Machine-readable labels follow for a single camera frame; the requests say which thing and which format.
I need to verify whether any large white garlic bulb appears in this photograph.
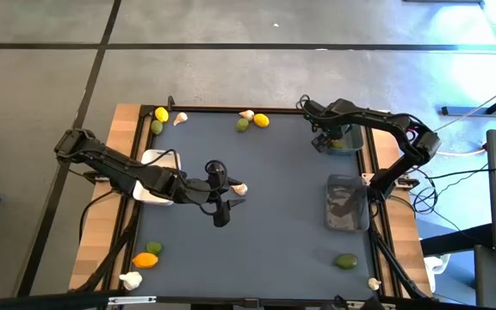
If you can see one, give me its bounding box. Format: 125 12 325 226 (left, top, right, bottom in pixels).
119 270 144 292

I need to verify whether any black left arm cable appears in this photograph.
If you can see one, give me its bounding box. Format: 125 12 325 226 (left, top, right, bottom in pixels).
142 148 230 216

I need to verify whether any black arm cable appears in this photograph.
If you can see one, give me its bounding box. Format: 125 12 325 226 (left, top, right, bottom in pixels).
142 148 230 216
295 93 318 133

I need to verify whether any coiled black cable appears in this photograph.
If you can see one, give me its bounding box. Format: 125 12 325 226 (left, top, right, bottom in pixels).
412 184 439 215

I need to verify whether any pale floor cable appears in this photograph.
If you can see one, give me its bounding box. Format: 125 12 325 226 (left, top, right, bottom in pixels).
432 76 496 133

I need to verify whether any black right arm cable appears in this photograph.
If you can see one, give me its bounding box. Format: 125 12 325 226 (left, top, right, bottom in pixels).
295 93 318 133

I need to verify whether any thick white cable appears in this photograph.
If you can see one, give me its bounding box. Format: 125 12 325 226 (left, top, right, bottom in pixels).
436 148 488 158

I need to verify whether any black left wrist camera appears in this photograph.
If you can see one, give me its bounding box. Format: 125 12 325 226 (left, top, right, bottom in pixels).
211 200 233 228

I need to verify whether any green grey plastic basket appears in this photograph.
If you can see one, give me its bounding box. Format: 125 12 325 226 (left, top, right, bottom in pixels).
325 123 364 156

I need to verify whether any translucent grey plastic basket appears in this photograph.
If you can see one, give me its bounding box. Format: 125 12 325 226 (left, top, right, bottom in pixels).
324 173 370 233

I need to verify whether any white plastic object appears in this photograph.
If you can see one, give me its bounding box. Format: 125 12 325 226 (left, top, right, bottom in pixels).
424 253 451 294

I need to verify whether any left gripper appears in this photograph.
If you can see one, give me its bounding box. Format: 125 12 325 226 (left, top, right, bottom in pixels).
183 174 247 210

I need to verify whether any large dark green lime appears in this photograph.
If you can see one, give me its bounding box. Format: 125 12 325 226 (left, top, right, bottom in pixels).
334 252 359 271

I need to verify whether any grey floor stand base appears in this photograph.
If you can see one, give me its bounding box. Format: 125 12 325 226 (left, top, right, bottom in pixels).
440 84 496 117

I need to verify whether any silver aluminium extrusion bar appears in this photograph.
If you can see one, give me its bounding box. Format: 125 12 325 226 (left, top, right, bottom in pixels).
108 295 158 306
345 301 398 310

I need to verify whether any dark grey table mat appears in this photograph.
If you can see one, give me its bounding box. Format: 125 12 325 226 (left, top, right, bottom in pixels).
129 110 378 301

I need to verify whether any white plastic basket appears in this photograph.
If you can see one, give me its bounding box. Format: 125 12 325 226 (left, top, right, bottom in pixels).
132 148 183 207

